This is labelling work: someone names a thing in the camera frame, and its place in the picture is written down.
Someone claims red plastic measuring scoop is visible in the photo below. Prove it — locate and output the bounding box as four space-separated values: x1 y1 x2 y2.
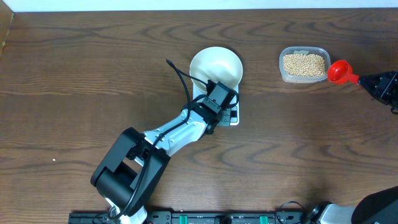
327 60 359 85

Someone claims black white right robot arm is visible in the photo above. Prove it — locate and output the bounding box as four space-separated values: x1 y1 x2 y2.
302 71 397 224

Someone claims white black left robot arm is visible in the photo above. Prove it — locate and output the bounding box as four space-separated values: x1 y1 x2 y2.
90 95 239 223

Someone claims white digital kitchen scale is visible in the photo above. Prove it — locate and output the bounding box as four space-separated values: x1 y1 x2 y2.
193 80 239 127

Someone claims cream round bowl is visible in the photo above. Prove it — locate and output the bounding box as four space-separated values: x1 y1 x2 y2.
189 47 243 88

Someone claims clear container of soybeans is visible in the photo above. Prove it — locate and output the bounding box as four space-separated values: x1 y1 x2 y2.
279 47 331 84

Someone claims wooden side panel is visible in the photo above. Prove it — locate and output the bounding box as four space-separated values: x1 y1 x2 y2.
0 0 14 55

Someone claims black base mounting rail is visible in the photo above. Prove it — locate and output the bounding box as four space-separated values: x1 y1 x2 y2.
68 211 304 224

